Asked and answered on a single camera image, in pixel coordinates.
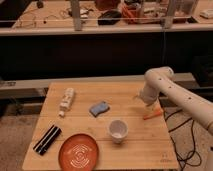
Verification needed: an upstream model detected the orange plate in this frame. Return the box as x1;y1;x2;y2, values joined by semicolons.
58;134;99;171

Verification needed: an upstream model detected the blue sponge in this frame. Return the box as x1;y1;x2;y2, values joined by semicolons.
89;101;110;117

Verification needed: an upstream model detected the black floor cable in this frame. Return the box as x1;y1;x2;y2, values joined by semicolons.
164;108;203;171

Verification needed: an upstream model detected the black object on bench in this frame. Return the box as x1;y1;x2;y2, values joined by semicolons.
98;10;121;25

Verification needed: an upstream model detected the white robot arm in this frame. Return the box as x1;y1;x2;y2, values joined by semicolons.
139;67;213;136

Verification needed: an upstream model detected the grey metal post right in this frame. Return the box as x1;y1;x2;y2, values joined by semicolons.
163;0;176;29

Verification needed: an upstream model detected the orange pepper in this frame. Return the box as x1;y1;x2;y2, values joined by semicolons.
143;108;163;120

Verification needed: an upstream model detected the orange tool on bench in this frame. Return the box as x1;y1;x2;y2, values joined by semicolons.
122;6;136;24

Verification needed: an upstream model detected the grey metal post left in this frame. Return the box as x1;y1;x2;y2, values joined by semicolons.
70;0;82;31

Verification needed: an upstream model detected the grey metal post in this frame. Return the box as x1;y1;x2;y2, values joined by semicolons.
163;0;176;29
70;0;82;31

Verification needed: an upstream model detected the white cup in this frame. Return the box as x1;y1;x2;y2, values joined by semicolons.
108;120;128;144

